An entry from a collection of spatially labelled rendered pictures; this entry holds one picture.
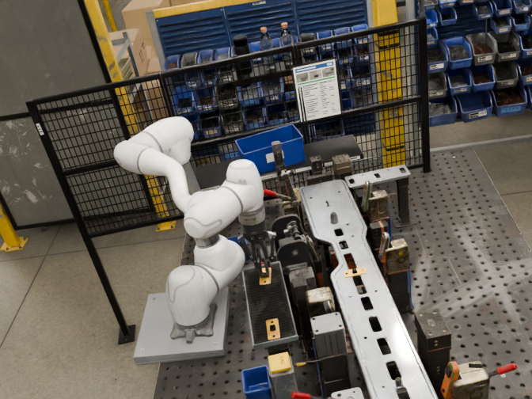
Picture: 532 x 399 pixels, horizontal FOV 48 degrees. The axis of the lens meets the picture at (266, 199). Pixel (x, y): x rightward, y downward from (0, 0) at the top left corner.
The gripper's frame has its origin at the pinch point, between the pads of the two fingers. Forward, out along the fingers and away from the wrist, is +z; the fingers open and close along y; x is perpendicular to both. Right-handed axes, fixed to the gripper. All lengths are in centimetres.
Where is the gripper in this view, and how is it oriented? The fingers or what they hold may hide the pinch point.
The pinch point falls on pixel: (263, 267)
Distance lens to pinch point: 206.3
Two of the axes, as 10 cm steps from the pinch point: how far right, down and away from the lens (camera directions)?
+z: 1.7, 8.2, 5.4
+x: 0.4, -5.5, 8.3
